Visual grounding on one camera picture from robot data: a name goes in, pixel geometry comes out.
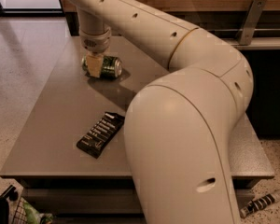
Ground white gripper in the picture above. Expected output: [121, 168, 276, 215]
[79, 28, 111, 77]

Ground grey table drawer unit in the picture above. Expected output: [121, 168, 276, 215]
[20, 177, 260, 224]

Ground black snack bar wrapper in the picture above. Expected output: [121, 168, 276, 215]
[77, 112, 125, 159]

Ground black white striped tool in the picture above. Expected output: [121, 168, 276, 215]
[236, 189, 280, 218]

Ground right metal bracket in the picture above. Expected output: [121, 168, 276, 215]
[236, 0, 268, 46]

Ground black wire basket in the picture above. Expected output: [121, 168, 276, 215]
[0, 185, 27, 224]

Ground green soda can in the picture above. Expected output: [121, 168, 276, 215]
[81, 55, 122, 79]

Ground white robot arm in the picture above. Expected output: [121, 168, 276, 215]
[69, 0, 253, 224]

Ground green bag in basket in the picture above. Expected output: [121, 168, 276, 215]
[22, 202, 53, 224]

